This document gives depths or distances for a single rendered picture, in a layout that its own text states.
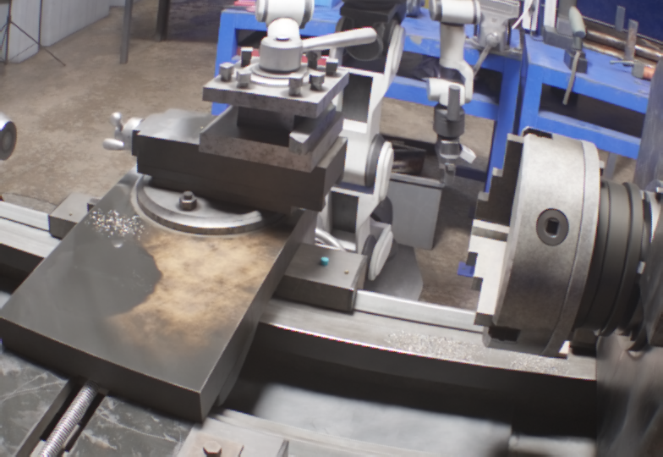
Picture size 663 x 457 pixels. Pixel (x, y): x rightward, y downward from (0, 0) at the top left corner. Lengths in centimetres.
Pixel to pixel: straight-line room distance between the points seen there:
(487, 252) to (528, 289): 10
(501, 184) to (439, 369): 35
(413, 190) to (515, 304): 217
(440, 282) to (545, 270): 210
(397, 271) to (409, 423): 145
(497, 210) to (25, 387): 61
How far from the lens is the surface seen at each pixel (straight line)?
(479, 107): 264
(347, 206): 220
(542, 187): 76
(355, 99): 207
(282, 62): 108
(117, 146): 132
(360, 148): 206
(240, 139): 108
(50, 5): 576
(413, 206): 294
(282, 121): 109
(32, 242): 131
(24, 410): 90
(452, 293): 279
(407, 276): 251
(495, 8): 241
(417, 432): 111
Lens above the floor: 149
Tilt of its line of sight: 29 degrees down
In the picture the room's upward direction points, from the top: 6 degrees clockwise
